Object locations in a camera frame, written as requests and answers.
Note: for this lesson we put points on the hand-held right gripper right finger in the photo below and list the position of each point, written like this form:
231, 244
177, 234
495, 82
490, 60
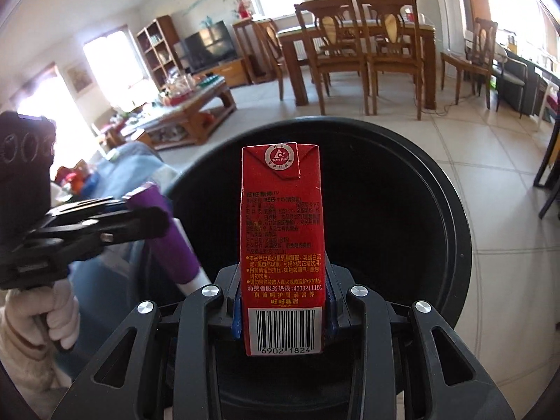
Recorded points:
330, 321

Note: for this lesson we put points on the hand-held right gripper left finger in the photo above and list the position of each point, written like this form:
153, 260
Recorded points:
236, 321

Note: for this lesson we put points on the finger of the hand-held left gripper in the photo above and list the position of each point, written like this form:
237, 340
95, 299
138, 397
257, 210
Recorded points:
87, 208
109, 229

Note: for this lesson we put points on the purple tube white cap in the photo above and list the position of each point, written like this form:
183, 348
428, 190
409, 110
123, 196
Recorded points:
177, 258

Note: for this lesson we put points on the red milk carton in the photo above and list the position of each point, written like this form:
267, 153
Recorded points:
280, 227

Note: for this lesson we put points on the black round bin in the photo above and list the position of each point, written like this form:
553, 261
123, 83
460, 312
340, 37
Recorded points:
393, 227

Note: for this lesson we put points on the person's left hand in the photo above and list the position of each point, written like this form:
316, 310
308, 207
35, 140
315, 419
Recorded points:
61, 315

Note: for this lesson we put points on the blue tablecloth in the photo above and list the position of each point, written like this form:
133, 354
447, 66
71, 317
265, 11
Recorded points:
131, 162

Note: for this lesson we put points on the wooden coffee table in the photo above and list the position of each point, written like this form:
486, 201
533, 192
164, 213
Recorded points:
205, 109

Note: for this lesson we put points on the coffee table clutter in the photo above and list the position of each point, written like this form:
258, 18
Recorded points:
188, 87

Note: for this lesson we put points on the wooden bookshelf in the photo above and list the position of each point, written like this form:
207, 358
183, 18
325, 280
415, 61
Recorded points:
173, 30

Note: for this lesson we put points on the wooden television stand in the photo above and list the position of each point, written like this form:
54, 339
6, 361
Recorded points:
232, 72

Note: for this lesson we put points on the black television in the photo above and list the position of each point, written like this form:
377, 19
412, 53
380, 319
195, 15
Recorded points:
210, 46

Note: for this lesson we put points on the tall wooden side stand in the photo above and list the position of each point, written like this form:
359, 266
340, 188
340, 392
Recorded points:
243, 43

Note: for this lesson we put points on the red flower decoration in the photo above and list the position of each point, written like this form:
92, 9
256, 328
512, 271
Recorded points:
244, 6

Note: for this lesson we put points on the dark wooden chair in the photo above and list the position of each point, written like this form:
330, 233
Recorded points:
549, 170

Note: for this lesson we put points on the wooden dining table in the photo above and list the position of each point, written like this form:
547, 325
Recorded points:
429, 70

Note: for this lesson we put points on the dark grey armchair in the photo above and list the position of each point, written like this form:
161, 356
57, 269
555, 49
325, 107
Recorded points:
520, 78

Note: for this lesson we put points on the framed wall painting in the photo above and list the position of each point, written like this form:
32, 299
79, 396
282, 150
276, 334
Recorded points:
78, 78

